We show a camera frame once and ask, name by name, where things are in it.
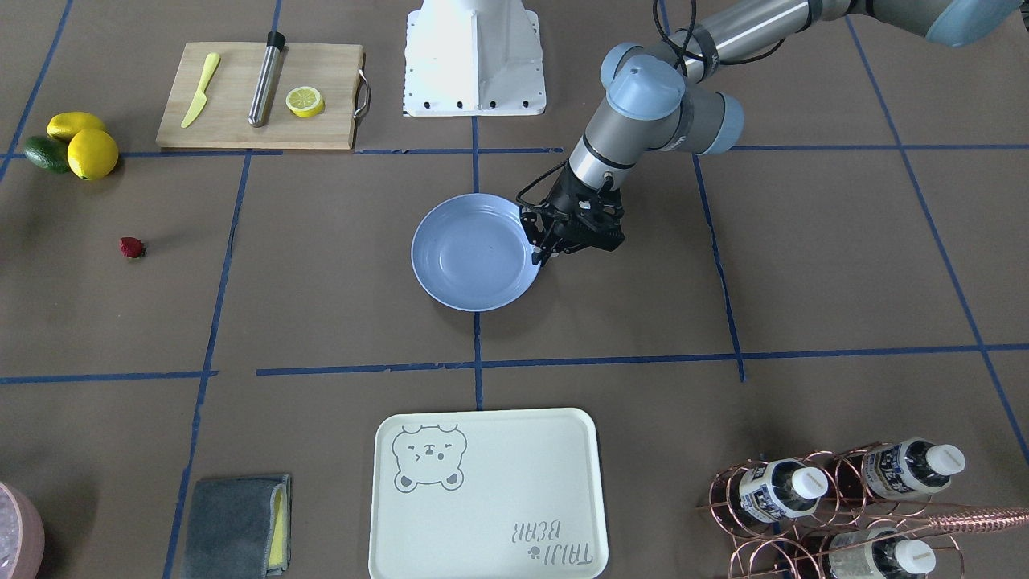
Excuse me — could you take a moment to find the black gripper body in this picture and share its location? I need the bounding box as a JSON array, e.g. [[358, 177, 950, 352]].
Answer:
[[519, 161, 625, 254]]

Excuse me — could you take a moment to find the light blue plate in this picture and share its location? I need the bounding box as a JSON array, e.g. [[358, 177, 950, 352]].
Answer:
[[409, 193, 540, 312]]

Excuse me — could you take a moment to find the red strawberry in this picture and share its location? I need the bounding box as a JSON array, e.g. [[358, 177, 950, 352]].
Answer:
[[119, 236, 147, 260]]

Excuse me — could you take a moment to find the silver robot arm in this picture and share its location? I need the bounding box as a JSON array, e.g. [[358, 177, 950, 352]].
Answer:
[[517, 1, 1018, 267]]

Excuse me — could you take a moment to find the cream bear tray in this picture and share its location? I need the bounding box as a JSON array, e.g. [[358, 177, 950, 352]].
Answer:
[[368, 408, 609, 578]]

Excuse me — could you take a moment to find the wooden cutting board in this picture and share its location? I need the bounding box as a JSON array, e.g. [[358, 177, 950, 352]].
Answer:
[[156, 42, 372, 151]]

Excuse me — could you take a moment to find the lemon half slice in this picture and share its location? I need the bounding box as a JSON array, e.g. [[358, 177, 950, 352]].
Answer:
[[285, 87, 325, 118]]

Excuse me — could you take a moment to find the steel knife sharpener rod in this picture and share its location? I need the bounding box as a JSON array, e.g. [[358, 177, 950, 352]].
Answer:
[[248, 31, 286, 128]]

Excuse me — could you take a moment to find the dark tea bottle one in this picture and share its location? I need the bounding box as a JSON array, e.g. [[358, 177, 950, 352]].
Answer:
[[728, 458, 830, 527]]

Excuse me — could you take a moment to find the yellow plastic knife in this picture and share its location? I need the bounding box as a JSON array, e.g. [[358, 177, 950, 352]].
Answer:
[[180, 52, 221, 129]]

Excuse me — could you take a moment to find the grey folded cloth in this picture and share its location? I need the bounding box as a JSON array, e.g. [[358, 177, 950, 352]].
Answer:
[[180, 474, 293, 578]]

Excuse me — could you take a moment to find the dark tea bottle two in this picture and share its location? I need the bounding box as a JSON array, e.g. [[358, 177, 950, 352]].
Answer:
[[859, 437, 967, 502]]

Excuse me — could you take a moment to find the dark tea bottle three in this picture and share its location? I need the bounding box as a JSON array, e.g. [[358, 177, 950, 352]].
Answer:
[[822, 527, 937, 578]]

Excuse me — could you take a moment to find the yellow lemon near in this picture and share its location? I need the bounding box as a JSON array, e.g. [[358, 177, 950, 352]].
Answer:
[[68, 129, 119, 180]]

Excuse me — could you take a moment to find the yellow lemon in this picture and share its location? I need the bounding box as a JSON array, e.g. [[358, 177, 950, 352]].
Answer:
[[47, 111, 107, 142], [68, 129, 119, 180]]

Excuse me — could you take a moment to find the yellow lemon far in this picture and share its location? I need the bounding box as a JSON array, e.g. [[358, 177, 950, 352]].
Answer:
[[47, 111, 107, 142]]

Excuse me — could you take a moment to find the green lime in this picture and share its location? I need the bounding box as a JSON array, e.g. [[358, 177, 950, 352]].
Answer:
[[23, 135, 71, 175]]

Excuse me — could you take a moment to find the pink bowl of ice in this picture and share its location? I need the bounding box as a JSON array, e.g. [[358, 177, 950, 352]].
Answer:
[[1, 482, 45, 578]]

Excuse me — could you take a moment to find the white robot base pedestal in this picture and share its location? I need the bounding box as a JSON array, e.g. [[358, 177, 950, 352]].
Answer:
[[402, 1, 547, 117]]

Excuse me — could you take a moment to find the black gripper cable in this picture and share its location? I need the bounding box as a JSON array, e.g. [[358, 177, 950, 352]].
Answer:
[[515, 0, 785, 210]]

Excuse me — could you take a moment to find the copper wire bottle rack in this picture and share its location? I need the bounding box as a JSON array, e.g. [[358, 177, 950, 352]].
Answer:
[[695, 445, 1027, 578]]

